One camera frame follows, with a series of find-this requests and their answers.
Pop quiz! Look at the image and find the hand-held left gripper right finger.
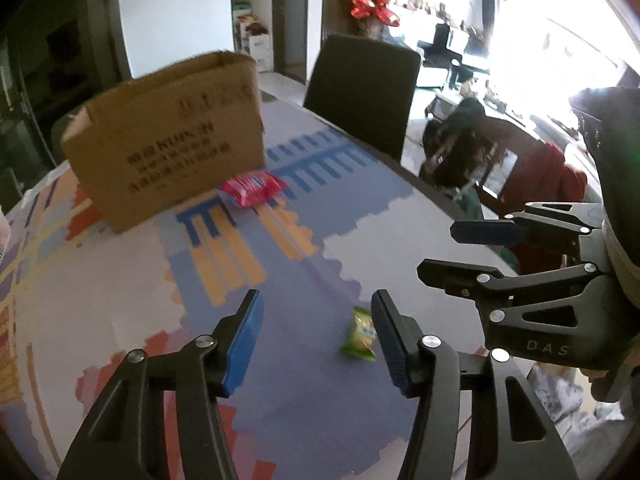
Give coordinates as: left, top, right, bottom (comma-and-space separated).
371, 289, 571, 480

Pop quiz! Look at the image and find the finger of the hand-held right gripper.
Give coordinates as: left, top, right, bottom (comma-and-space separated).
416, 258, 609, 334
449, 202, 607, 262

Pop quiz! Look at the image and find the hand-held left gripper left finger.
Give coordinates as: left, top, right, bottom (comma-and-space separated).
56, 289, 264, 480

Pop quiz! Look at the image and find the yellow green candy packet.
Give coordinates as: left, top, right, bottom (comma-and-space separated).
341, 306, 377, 362

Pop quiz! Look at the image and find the red clear-edged snack packet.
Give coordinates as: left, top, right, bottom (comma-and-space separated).
218, 172, 288, 209

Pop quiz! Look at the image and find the brown cardboard box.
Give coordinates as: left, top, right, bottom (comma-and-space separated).
61, 51, 266, 234

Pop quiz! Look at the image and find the wooden chair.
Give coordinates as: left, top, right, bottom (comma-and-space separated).
470, 145, 523, 221

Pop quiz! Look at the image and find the red garment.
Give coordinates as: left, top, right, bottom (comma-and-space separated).
480, 117, 588, 261

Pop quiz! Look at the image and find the grey patterned cloth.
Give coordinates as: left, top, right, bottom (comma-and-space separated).
527, 364, 628, 466

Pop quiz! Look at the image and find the black upholstered chair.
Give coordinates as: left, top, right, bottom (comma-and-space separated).
303, 35, 422, 162

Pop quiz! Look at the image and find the red bow decoration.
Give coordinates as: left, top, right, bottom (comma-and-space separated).
350, 0, 401, 28

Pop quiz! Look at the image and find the white storage carton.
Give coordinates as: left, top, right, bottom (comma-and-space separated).
248, 34, 273, 73

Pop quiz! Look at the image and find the dark glass cabinet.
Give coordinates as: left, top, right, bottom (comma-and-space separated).
0, 10, 121, 201

